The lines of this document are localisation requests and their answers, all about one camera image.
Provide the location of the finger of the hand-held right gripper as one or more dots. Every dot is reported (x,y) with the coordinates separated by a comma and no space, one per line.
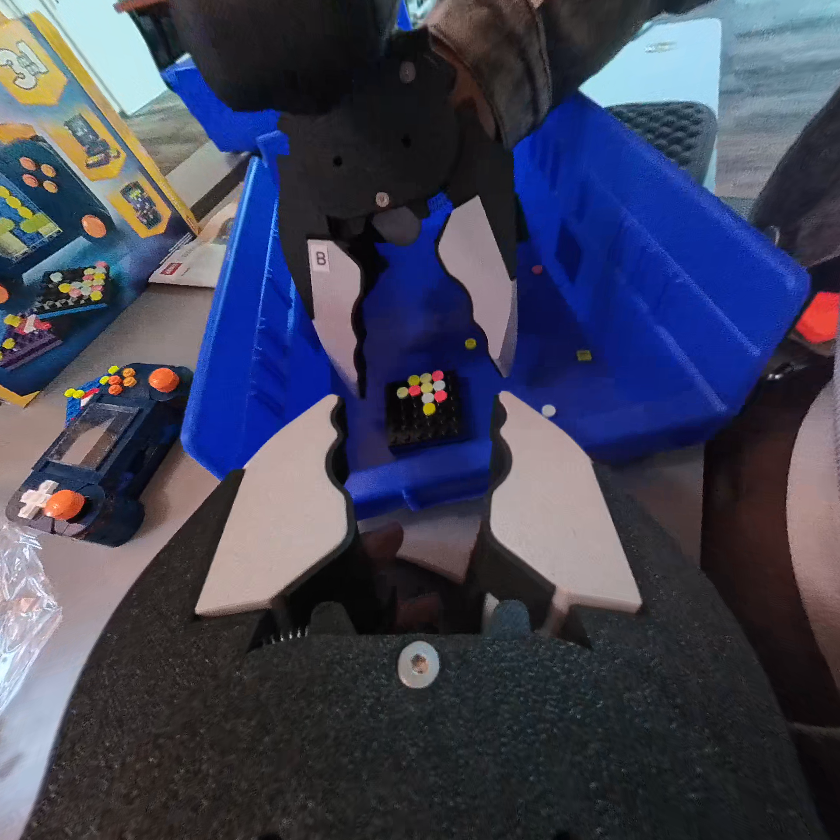
(489,282)
(331,295)

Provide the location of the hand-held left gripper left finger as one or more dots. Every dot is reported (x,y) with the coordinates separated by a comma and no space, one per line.
(275,518)

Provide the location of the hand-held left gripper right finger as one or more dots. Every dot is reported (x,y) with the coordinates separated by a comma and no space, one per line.
(558,518)

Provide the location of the black blue brick plate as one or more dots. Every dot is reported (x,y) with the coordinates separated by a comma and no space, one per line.
(426,413)

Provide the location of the blue plastic bin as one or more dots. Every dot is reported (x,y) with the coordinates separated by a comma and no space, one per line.
(656,295)
(203,105)

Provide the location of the instruction booklet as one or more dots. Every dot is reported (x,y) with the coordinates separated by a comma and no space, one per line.
(190,256)

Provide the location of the brick game console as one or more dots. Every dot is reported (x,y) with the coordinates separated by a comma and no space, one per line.
(98,453)

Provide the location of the black dimpled pad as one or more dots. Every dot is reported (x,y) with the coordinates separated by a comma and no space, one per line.
(663,131)

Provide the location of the person's leg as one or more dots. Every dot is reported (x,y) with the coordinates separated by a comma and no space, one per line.
(814,525)

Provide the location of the clear plastic bag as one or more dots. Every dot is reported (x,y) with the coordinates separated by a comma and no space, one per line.
(26,610)

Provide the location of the blue toy set box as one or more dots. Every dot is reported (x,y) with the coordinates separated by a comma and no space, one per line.
(59,197)

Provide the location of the dark bag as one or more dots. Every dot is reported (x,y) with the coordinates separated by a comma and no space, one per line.
(797,190)

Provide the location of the orange striped item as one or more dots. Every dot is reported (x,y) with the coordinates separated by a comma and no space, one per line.
(820,318)

